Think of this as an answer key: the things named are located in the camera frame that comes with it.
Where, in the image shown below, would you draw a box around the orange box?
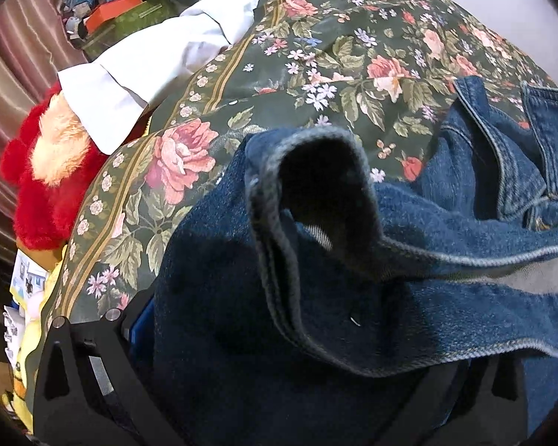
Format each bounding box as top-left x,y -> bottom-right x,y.
84,0 -> 142,32

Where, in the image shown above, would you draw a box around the red plush toy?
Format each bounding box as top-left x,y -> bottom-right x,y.
0,83 -> 117,251

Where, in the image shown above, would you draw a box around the green storage box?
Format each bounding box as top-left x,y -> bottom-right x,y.
81,0 -> 187,62

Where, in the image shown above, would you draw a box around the striped pink gold curtain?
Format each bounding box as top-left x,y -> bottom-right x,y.
0,0 -> 94,242

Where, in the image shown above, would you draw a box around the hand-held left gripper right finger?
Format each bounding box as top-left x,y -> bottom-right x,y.
414,357 -> 529,446

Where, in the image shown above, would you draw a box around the green floral bedspread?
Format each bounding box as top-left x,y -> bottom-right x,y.
25,0 -> 558,330

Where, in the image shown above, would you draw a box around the white pillow cloth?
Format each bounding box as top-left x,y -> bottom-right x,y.
58,0 -> 266,155

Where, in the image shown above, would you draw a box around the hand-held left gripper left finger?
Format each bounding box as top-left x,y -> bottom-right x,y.
32,288 -> 187,446

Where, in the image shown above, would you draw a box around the blue denim jacket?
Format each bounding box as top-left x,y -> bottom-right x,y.
151,75 -> 558,446

